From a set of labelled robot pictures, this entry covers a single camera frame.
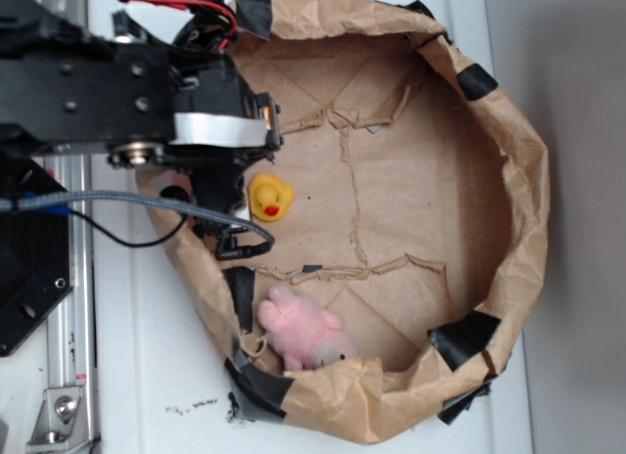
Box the metal corner bracket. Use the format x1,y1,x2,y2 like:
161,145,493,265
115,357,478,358
25,386,88,453

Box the brown paper bag enclosure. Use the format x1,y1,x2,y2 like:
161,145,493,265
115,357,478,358
165,0,550,444

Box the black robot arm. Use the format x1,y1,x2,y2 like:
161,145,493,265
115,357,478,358
1,0,282,237

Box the pink plush bunny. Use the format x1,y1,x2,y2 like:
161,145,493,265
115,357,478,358
257,285,359,372

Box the thin black wire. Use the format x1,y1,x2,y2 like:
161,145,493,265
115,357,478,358
67,208,190,249

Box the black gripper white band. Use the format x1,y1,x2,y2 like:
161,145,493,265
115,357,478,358
165,54,282,215

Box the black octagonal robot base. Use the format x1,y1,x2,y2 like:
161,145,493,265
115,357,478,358
0,150,75,358

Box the grey braided cable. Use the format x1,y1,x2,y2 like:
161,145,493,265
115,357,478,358
0,189,276,252

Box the yellow rubber duck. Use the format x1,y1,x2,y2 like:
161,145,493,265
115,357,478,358
248,172,294,222

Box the aluminium extrusion rail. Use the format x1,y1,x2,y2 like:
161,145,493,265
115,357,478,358
41,0,102,454

